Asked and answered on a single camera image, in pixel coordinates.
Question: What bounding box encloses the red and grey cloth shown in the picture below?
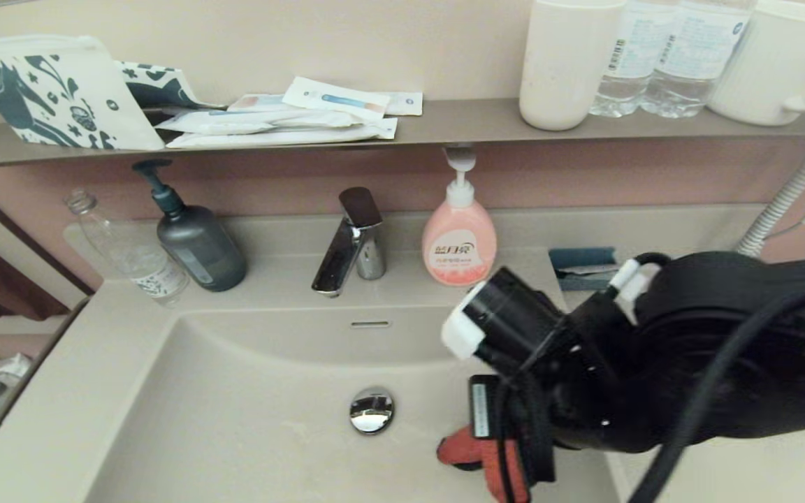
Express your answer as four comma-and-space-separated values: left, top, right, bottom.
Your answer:
436, 425, 533, 503

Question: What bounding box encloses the chrome faucet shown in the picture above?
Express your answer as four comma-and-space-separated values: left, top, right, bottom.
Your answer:
311, 187, 387, 298

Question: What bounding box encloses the beige sink basin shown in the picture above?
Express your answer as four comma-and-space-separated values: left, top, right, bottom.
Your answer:
85, 302, 630, 503

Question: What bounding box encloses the thin white wrapped item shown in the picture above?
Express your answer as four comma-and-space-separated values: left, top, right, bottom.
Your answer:
562, 263, 620, 277

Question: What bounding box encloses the small blue tray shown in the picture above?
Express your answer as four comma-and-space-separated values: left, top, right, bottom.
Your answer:
549, 247, 620, 291

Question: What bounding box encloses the pink soap pump bottle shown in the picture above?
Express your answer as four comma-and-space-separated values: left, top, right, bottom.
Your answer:
421, 147, 498, 287

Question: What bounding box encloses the chrome drain stopper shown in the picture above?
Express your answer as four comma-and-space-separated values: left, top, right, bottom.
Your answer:
349, 386, 396, 435

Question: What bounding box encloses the white plastic tumbler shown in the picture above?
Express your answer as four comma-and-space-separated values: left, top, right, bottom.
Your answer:
518, 0, 627, 132

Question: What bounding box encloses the small white sachet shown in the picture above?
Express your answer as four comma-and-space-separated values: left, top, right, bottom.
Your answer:
375, 92, 423, 117

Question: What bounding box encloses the clear labelled water bottle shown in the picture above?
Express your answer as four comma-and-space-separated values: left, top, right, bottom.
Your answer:
640, 0, 756, 119
588, 0, 676, 118

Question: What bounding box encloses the white ribbed mug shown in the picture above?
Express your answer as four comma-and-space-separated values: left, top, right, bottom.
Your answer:
706, 0, 805, 127

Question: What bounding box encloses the white sachet with blue stripe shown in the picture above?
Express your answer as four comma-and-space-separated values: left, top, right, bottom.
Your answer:
281, 77, 391, 119

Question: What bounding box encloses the wide flat white sachet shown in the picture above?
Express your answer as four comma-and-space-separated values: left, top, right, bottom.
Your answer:
165, 117, 398, 149

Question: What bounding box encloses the dark grey pump bottle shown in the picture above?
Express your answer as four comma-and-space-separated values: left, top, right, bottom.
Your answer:
131, 160, 248, 293

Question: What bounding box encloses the long white sachet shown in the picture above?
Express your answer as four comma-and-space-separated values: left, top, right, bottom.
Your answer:
155, 109, 368, 135

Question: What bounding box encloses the peach and blue sachet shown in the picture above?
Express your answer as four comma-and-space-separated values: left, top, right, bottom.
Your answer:
228, 94, 298, 113

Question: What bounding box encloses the empty clear plastic bottle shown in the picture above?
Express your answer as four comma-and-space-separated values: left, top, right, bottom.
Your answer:
64, 190, 191, 308

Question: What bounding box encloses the small blue-print pouch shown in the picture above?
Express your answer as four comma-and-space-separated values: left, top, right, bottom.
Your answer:
115, 60, 227, 112

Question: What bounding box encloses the brown hanging towel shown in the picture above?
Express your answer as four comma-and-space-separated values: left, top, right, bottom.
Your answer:
0, 245, 71, 322

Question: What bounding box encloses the large white blue-print pouch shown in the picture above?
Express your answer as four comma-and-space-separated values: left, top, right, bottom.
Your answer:
0, 35, 166, 152

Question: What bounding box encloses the black and white wrist camera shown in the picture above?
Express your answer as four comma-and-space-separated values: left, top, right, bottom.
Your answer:
441, 265, 565, 379

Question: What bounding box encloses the black cable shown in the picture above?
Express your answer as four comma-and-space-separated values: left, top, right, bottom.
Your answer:
609, 253, 805, 503

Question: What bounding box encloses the white coiled cord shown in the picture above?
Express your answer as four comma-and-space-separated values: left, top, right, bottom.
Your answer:
737, 143, 805, 258

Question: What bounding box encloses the grey wall shelf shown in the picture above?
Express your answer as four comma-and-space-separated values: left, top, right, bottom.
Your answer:
0, 98, 805, 170

